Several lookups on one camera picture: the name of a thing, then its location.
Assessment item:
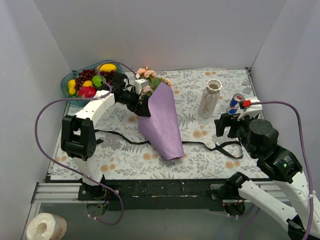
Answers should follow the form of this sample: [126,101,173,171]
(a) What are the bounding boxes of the green toy watermelon ball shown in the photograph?
[91,74,106,89]

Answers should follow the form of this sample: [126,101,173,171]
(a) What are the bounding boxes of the teal plastic fruit basket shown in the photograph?
[60,59,127,108]

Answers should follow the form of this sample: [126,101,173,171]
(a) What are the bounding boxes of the dark red toy grapes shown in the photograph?
[75,69,115,91]

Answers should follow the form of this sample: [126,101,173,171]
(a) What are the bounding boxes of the blue silver energy drink can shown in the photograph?
[226,93,244,115]

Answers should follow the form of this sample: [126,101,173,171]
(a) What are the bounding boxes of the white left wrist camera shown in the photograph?
[133,78,149,95]

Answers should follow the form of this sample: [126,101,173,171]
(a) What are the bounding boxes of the small yellow toy fruit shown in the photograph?
[82,80,93,87]

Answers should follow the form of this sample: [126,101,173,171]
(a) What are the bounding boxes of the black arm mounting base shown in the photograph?
[77,172,253,212]

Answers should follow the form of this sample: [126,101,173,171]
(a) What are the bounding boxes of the white ribbed ceramic vase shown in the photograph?
[198,79,222,119]

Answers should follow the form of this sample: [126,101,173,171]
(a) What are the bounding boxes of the purple wrapping paper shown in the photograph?
[138,83,185,161]

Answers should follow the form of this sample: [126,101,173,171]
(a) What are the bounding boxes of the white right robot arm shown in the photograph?
[214,113,320,240]

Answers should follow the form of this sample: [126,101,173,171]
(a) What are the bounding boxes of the black gold-lettered ribbon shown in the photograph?
[95,129,244,159]

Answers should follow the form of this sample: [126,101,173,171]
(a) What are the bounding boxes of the pink flower bunch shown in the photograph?
[136,68,173,97]

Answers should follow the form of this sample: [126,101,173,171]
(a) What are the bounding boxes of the yellow toy mango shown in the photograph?
[97,63,117,72]

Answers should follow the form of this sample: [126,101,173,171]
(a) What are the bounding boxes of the white tissue paper roll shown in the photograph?
[26,212,68,240]

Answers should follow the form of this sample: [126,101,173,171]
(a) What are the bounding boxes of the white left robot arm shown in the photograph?
[61,72,151,200]

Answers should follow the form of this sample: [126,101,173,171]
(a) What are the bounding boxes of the pink toy dragon fruit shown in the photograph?
[77,86,97,98]

